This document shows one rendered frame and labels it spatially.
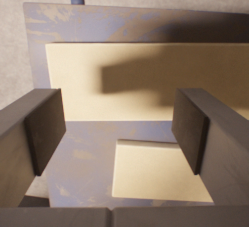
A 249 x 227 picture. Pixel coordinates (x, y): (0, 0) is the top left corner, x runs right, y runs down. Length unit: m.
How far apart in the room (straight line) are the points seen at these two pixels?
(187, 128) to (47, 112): 0.12
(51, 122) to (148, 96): 0.17
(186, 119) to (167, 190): 0.27
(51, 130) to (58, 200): 0.32
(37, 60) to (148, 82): 0.18
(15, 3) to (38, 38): 1.20
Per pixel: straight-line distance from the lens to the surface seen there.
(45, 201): 2.13
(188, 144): 0.16
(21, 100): 0.17
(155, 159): 0.36
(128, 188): 0.40
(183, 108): 0.17
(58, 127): 0.19
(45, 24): 0.32
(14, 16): 1.52
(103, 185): 0.43
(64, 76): 0.30
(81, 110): 0.31
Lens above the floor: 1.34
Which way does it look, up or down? 69 degrees down
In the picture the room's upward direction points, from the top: 178 degrees clockwise
